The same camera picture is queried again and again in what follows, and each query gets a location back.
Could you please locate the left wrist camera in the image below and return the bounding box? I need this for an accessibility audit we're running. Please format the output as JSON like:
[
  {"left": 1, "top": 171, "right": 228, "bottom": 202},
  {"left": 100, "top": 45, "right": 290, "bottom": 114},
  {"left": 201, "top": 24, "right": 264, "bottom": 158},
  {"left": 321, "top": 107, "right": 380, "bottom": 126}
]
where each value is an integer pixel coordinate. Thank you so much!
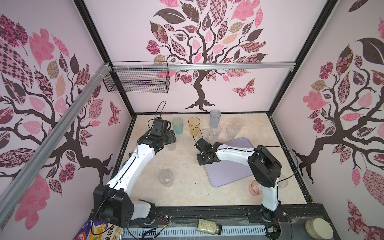
[{"left": 150, "top": 117, "right": 171, "bottom": 137}]

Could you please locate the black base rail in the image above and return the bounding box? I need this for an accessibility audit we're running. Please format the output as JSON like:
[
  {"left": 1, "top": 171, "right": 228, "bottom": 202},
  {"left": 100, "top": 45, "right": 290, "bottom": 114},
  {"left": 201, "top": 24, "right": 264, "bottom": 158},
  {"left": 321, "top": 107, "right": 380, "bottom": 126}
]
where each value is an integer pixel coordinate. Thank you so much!
[{"left": 89, "top": 203, "right": 331, "bottom": 227}]

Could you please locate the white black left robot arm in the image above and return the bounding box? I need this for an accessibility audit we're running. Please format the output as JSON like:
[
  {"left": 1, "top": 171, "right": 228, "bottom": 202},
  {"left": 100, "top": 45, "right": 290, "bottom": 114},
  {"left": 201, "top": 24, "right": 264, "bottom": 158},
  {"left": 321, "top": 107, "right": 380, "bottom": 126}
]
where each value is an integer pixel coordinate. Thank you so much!
[{"left": 90, "top": 130, "right": 177, "bottom": 228}]

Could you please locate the clear cup near left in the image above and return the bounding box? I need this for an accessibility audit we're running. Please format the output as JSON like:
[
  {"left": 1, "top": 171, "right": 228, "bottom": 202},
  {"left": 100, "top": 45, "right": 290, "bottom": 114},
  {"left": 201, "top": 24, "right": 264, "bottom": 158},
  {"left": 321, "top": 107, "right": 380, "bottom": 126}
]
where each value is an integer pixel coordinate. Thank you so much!
[{"left": 159, "top": 170, "right": 174, "bottom": 188}]

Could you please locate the snack bag colourful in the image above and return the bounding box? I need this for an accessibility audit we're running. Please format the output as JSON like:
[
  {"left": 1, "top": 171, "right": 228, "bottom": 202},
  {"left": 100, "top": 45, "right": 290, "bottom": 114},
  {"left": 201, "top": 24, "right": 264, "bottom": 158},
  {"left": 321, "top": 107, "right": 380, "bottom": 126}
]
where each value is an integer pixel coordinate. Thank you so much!
[{"left": 74, "top": 220, "right": 124, "bottom": 240}]

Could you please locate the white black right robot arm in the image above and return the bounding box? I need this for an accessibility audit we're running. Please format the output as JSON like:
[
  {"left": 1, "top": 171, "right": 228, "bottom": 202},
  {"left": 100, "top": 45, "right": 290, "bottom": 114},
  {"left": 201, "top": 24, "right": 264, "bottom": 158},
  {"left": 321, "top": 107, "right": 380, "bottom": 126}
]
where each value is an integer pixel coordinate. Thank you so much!
[{"left": 194, "top": 138, "right": 282, "bottom": 223}]

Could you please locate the lavender plastic tray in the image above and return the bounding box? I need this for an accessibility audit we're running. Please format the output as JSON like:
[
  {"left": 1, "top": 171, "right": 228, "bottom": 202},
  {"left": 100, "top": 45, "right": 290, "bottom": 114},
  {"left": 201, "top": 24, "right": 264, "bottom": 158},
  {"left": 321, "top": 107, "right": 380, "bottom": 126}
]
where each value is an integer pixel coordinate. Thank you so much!
[{"left": 204, "top": 157, "right": 253, "bottom": 188}]

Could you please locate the aluminium rail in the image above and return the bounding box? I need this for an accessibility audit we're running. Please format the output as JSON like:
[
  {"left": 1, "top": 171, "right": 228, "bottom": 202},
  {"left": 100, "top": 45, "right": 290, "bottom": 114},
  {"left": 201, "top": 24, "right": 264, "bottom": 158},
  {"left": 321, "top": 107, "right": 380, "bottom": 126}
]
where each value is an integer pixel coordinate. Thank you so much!
[
  {"left": 1, "top": 63, "right": 111, "bottom": 224},
  {"left": 113, "top": 62, "right": 296, "bottom": 71}
]

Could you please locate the blue grey tall cup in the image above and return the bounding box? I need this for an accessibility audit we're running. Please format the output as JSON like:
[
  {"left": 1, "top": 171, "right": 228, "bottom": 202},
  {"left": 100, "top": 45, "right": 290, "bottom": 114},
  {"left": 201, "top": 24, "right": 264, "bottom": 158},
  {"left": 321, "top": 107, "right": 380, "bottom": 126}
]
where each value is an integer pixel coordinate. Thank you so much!
[{"left": 210, "top": 110, "right": 222, "bottom": 129}]

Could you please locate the clear glass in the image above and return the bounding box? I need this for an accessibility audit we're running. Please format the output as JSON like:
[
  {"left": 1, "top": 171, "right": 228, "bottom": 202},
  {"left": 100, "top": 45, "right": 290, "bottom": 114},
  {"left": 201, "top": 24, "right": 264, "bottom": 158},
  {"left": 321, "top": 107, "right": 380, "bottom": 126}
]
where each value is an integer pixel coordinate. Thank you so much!
[
  {"left": 233, "top": 118, "right": 245, "bottom": 132},
  {"left": 226, "top": 125, "right": 239, "bottom": 141},
  {"left": 210, "top": 125, "right": 222, "bottom": 139},
  {"left": 166, "top": 143, "right": 177, "bottom": 151},
  {"left": 198, "top": 129, "right": 210, "bottom": 141}
]

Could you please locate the clear cup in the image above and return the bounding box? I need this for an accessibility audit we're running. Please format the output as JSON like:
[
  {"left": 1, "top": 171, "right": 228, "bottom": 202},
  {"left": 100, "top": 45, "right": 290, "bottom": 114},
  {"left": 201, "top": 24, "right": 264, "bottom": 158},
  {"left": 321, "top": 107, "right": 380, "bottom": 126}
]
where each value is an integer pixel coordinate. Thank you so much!
[
  {"left": 278, "top": 175, "right": 288, "bottom": 189},
  {"left": 159, "top": 170, "right": 174, "bottom": 188}
]

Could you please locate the yellow transparent plastic cup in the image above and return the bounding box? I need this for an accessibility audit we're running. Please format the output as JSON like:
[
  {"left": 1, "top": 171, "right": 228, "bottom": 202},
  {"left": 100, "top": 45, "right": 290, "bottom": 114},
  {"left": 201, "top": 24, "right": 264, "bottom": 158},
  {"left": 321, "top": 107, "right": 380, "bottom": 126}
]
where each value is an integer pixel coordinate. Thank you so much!
[{"left": 188, "top": 117, "right": 201, "bottom": 137}]

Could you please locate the white vented cable duct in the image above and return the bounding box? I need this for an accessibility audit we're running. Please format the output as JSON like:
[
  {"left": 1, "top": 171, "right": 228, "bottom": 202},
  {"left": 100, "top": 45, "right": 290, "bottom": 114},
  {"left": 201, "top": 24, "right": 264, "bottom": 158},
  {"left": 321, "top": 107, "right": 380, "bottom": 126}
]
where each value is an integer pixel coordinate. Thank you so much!
[{"left": 121, "top": 226, "right": 266, "bottom": 240}]

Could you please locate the grain filled bottle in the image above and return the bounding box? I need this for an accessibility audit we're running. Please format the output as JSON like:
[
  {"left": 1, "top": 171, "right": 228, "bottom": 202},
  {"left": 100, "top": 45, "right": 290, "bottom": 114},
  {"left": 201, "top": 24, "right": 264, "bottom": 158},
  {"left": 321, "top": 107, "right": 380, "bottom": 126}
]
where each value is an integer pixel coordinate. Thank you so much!
[{"left": 197, "top": 219, "right": 222, "bottom": 236}]

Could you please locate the clear cup near right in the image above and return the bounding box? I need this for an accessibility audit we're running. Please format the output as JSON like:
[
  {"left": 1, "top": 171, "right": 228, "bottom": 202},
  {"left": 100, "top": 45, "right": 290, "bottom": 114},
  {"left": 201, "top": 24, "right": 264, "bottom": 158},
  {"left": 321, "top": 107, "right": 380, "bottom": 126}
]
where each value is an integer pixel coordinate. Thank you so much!
[{"left": 278, "top": 175, "right": 288, "bottom": 189}]

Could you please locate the aluminium rail back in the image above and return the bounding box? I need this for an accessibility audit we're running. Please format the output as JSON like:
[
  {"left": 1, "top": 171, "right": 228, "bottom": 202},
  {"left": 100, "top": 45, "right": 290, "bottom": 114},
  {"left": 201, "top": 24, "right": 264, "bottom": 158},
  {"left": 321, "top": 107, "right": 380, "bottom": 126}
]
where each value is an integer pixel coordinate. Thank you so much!
[{"left": 113, "top": 62, "right": 296, "bottom": 71}]

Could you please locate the teal green plastic cup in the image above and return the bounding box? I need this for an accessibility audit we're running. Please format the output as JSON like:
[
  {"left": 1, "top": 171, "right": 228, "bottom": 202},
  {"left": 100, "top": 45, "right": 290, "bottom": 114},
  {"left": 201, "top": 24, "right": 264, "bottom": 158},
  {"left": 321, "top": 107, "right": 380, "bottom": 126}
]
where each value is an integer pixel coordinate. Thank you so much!
[{"left": 172, "top": 118, "right": 184, "bottom": 135}]

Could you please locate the round white lid container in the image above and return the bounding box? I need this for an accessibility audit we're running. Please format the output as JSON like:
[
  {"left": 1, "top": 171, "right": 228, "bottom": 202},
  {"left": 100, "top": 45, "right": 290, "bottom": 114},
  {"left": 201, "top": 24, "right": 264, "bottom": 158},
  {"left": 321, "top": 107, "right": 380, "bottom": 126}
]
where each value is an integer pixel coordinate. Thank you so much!
[{"left": 305, "top": 218, "right": 334, "bottom": 240}]

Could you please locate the aluminium rail left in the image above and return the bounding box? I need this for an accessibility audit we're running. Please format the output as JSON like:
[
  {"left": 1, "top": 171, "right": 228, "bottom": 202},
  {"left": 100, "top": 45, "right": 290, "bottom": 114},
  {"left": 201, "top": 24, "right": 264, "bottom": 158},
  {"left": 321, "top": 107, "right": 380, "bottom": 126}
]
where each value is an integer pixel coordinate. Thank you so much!
[{"left": 1, "top": 63, "right": 111, "bottom": 224}]

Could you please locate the pink transparent cup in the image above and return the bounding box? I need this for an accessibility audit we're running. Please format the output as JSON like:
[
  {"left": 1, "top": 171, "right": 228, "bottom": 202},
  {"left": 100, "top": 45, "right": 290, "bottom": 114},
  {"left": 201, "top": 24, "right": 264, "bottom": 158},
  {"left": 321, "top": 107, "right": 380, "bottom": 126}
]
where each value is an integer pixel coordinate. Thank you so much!
[{"left": 249, "top": 181, "right": 263, "bottom": 196}]

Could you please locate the black wire basket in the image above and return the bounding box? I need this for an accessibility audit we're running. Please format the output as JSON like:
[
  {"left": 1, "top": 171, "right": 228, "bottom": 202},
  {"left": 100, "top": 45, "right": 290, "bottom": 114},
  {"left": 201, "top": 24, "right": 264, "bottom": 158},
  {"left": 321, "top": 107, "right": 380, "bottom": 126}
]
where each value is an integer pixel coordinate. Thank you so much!
[{"left": 103, "top": 60, "right": 171, "bottom": 94}]

